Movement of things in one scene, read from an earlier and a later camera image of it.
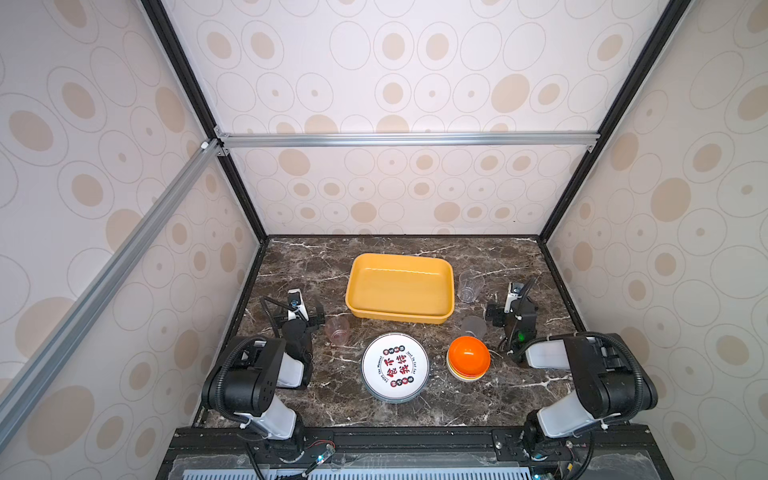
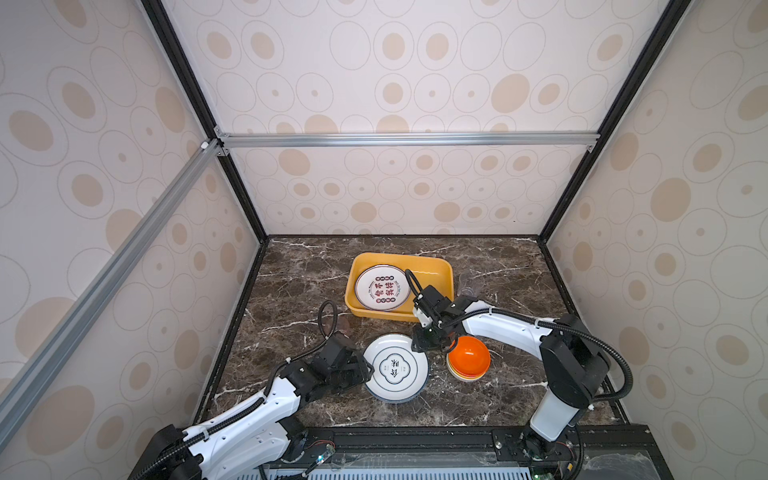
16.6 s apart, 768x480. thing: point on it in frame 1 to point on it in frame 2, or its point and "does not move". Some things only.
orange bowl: [469, 355] does not move
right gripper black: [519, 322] to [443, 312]
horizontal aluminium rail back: [400, 140] does not move
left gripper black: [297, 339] to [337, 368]
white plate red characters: [395, 368] to [382, 288]
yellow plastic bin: [397, 287] does not move
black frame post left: [187, 69] does not move
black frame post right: [618, 111] does not move
